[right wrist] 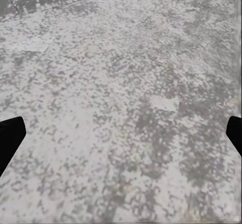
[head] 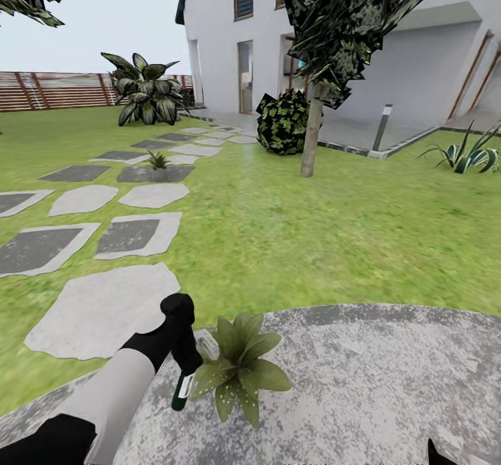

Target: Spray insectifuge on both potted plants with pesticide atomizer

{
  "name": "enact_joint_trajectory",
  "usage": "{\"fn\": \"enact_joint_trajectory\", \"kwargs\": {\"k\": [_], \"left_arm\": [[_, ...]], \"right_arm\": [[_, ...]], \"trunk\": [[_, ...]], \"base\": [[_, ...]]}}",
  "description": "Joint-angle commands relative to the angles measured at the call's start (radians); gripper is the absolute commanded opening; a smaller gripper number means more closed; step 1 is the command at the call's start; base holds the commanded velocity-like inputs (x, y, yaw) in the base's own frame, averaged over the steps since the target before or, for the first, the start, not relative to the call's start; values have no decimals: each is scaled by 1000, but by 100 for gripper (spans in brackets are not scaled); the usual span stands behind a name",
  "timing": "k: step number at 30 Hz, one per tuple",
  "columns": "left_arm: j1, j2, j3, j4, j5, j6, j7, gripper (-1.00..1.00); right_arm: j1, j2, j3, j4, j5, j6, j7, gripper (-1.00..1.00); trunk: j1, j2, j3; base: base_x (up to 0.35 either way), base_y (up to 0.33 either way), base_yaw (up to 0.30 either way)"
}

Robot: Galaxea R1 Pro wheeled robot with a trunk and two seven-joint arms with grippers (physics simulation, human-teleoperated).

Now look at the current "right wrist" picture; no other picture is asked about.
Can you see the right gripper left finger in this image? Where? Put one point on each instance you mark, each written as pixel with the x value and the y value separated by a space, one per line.
pixel 12 133

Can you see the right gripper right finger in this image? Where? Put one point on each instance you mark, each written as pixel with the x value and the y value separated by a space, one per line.
pixel 234 132

